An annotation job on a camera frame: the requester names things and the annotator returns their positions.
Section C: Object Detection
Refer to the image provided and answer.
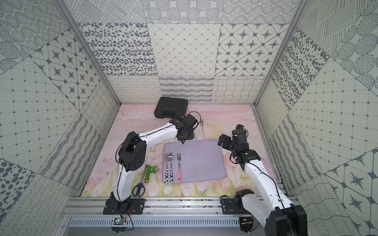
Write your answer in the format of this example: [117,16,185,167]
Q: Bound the pink handle fork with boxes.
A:
[177,152,182,183]

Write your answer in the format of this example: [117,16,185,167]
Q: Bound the cow pattern handle spoon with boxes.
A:
[168,153,174,183]

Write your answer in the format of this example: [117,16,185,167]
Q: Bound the cow pattern handle fork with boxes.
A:
[164,153,169,184]

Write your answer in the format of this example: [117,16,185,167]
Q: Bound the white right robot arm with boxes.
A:
[218,124,308,236]

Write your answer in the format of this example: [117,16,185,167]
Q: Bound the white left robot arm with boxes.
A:
[109,114,199,206]

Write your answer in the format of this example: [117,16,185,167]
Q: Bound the black plastic tool case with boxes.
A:
[154,97,189,120]

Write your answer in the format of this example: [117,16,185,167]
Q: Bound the lavender placemat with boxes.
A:
[162,139,226,184]

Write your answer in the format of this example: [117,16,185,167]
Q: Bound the green spray nozzle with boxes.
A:
[144,164,159,183]

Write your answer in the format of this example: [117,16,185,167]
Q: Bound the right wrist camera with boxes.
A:
[236,124,244,130]

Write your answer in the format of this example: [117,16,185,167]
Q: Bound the white floral handle fork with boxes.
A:
[200,119,206,139]

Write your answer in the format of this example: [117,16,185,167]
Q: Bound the blue handled scissors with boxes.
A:
[132,171,146,197]

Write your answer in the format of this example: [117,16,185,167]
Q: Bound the aluminium mounting rail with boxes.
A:
[63,197,233,217]

